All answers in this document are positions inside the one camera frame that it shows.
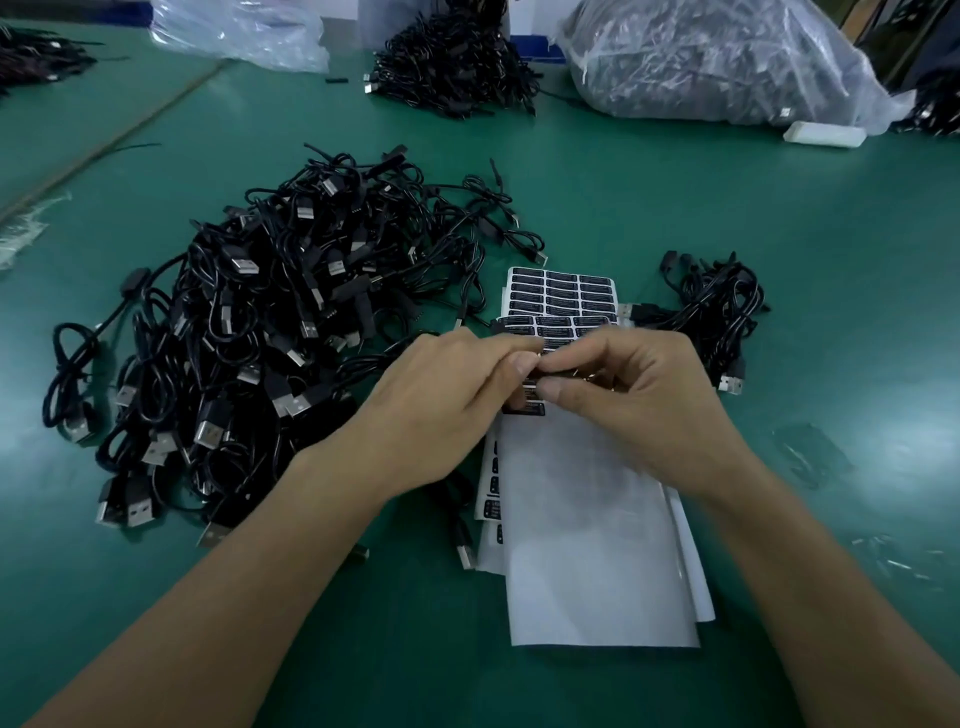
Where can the person's right hand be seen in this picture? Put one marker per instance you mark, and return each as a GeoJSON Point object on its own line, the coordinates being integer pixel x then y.
{"type": "Point", "coordinates": [645, 405]}

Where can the person's left hand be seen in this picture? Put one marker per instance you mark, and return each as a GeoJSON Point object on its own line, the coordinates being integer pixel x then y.
{"type": "Point", "coordinates": [435, 412]}

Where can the person's left thumb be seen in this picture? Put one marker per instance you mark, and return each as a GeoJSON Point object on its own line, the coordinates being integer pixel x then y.
{"type": "Point", "coordinates": [504, 382]}

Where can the person's right thumb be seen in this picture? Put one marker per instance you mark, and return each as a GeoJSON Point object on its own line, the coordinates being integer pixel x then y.
{"type": "Point", "coordinates": [570, 396]}

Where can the person's right forearm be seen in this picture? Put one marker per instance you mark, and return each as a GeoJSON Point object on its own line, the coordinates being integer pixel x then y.
{"type": "Point", "coordinates": [817, 600]}

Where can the person's left forearm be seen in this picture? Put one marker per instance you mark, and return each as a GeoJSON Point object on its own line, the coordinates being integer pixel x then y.
{"type": "Point", "coordinates": [225, 592]}

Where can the sheet of black labels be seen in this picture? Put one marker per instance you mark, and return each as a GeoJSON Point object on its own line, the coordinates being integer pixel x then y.
{"type": "Point", "coordinates": [559, 296]}

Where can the white backing paper sheet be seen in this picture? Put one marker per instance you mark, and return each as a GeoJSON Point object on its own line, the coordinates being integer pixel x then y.
{"type": "Point", "coordinates": [592, 540]}

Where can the blue bin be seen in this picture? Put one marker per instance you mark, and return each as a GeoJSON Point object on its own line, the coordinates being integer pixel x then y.
{"type": "Point", "coordinates": [534, 45]}

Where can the white rectangular block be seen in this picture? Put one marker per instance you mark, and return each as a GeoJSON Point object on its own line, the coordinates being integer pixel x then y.
{"type": "Point", "coordinates": [824, 134]}

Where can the empty clear plastic bag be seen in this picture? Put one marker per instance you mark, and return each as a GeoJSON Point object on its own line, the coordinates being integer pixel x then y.
{"type": "Point", "coordinates": [240, 30]}

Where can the clear plastic scrap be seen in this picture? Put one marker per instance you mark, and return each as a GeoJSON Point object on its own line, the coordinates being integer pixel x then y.
{"type": "Point", "coordinates": [22, 229]}

